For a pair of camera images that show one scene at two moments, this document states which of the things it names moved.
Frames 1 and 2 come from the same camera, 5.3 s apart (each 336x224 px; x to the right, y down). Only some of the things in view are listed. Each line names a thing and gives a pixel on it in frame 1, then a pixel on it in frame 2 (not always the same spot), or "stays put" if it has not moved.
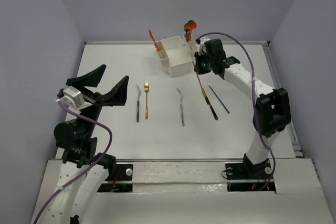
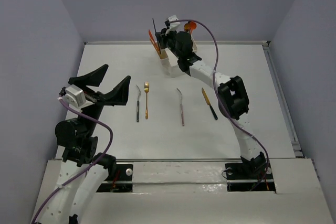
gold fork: [146, 85] stays put
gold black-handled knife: [208, 103] stays put
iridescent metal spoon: [186, 28] stays put
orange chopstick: [202, 88] → [155, 48]
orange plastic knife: [151, 35] stays put
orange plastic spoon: [192, 25] stays put
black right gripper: [198, 68] → [162, 37]
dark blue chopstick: [227, 110] → [156, 35]
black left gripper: [97, 97] stays put
